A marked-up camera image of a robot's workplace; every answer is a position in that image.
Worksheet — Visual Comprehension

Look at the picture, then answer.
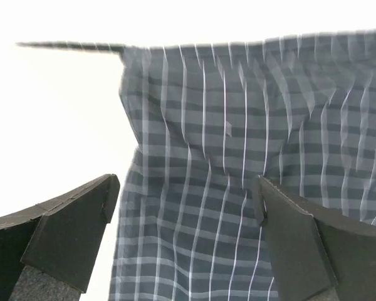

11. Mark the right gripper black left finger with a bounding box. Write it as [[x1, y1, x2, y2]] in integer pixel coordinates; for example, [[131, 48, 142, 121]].
[[0, 174, 120, 301]]

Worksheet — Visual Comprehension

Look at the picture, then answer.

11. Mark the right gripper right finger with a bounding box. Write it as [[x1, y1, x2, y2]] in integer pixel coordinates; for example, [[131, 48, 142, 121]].
[[253, 176, 376, 301]]

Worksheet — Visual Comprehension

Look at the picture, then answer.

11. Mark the dark checkered pillowcase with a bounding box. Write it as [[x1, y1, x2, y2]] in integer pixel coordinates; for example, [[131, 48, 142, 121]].
[[28, 30, 376, 300]]

